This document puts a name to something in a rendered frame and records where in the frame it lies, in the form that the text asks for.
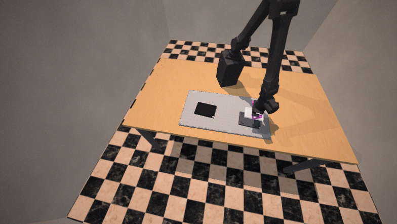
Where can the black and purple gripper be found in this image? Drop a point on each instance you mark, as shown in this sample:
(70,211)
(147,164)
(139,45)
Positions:
(255,109)

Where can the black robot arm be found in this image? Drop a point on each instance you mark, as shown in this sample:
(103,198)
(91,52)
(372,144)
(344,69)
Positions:
(280,27)

